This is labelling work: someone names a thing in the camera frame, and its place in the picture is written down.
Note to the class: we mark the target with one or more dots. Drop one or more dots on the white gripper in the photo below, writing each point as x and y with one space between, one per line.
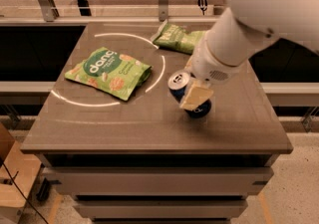
207 65

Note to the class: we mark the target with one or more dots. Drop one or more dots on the grey drawer cabinet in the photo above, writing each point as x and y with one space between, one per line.
144 160

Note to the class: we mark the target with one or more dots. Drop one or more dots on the green dang snack bag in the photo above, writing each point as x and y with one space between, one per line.
111 72

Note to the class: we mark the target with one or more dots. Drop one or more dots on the metal guard rail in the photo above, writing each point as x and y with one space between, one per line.
83 20

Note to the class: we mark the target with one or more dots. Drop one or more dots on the left metal rail bracket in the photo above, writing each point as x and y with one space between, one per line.
48 9

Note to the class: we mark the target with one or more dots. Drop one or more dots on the green chip bag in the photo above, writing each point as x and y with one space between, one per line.
173 37

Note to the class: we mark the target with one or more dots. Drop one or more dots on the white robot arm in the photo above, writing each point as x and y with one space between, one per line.
245 28

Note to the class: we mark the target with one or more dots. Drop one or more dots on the blue pepsi can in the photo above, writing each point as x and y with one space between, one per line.
177 84

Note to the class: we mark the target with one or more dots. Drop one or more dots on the cardboard box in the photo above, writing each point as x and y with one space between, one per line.
18 173

